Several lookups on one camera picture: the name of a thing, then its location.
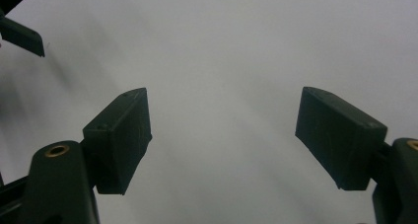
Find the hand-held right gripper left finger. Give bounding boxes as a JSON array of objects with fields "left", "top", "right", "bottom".
[{"left": 82, "top": 87, "right": 153, "bottom": 196}]

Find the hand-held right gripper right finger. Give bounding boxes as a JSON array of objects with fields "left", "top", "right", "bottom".
[{"left": 295, "top": 86, "right": 388, "bottom": 191}]

